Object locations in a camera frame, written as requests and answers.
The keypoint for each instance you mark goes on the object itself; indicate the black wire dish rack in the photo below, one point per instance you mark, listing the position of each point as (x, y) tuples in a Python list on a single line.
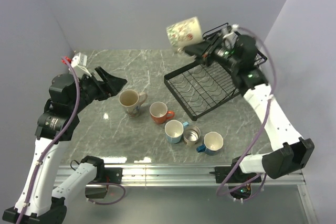
[(200, 89)]

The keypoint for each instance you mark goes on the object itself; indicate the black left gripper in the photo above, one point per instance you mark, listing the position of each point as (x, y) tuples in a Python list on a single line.
[(110, 86)]

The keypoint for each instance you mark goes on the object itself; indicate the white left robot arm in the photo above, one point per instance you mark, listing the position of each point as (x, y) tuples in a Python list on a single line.
[(40, 201)]

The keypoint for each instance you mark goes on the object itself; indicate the beige floral mug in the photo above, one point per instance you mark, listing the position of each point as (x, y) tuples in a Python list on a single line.
[(131, 101)]

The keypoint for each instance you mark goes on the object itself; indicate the aluminium mounting rail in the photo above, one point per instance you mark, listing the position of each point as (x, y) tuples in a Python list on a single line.
[(169, 175)]

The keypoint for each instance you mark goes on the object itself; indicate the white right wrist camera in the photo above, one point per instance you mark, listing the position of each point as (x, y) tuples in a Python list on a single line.
[(229, 31)]

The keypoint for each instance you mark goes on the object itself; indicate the orange mug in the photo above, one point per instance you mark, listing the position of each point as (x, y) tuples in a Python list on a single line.
[(160, 113)]

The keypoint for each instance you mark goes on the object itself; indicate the dark blue handled mug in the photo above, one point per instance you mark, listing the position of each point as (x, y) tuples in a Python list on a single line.
[(213, 142)]

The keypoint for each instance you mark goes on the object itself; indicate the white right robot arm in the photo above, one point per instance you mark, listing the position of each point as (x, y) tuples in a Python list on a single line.
[(290, 151)]

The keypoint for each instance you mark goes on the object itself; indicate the stainless steel cup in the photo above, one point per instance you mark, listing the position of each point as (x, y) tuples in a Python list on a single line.
[(191, 135)]

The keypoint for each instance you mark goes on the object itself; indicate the green inside floral mug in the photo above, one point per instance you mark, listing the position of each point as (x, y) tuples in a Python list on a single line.
[(184, 33)]

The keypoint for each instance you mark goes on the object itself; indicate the light blue mug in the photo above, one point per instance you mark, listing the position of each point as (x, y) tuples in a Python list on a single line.
[(174, 131)]

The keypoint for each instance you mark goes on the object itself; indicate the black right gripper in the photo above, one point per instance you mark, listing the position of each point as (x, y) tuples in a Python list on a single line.
[(210, 46)]

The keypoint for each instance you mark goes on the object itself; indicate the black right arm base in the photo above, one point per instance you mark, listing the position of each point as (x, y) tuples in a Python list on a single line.
[(220, 173)]

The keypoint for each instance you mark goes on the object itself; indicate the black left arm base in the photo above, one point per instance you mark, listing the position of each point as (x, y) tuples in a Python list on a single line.
[(111, 175)]

